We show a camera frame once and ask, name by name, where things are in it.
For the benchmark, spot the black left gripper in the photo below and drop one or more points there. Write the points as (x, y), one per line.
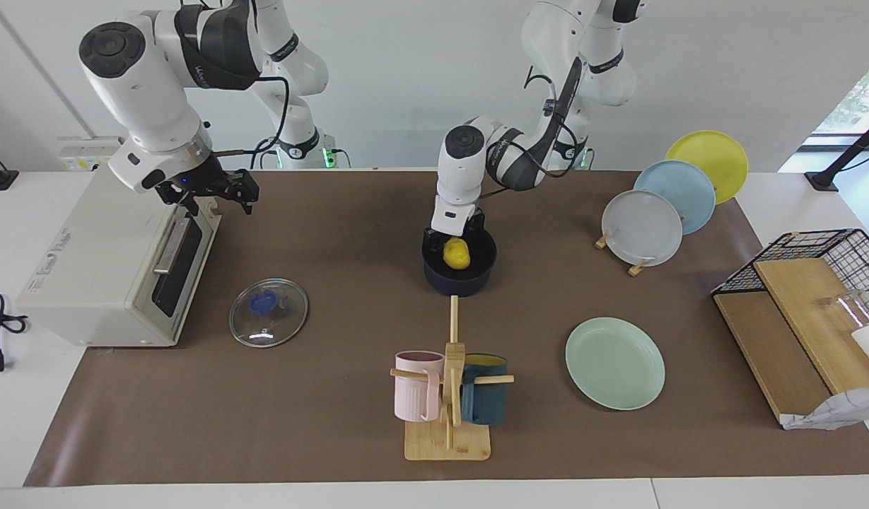
(478, 223)

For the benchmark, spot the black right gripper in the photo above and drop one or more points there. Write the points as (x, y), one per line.
(208, 182)

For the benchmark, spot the yellow lemon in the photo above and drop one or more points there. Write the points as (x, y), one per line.
(457, 254)

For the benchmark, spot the glass lid with blue knob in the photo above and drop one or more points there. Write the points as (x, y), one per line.
(264, 302)

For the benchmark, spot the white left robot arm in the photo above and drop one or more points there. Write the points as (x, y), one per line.
(462, 170)

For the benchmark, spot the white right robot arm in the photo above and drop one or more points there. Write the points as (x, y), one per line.
(144, 92)

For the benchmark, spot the grey plate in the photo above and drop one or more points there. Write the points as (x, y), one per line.
(643, 227)

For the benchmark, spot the wooden plate rack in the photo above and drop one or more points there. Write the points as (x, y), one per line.
(638, 268)

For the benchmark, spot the pale green plate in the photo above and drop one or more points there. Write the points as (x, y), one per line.
(618, 364)

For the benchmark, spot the light blue plate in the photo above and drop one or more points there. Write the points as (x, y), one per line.
(689, 191)

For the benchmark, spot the yellow plate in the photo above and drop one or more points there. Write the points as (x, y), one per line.
(710, 152)

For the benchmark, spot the white power strip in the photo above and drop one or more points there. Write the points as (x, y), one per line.
(88, 152)

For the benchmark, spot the beige toaster oven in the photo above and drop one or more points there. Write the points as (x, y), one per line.
(88, 283)

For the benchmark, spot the dark teal mug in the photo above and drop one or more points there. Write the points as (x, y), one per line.
(485, 406)

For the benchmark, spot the pink ribbed mug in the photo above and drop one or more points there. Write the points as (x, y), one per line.
(413, 396)

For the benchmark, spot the wooden mug tree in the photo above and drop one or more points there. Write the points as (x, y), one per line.
(448, 445)

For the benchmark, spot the brown table mat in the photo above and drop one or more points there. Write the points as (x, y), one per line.
(335, 410)

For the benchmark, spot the black clamp stand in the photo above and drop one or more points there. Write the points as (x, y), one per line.
(823, 180)

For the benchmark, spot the clear drinking glass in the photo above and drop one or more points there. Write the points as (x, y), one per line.
(855, 307)

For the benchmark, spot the white patterned cloth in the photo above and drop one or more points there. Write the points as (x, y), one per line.
(844, 410)

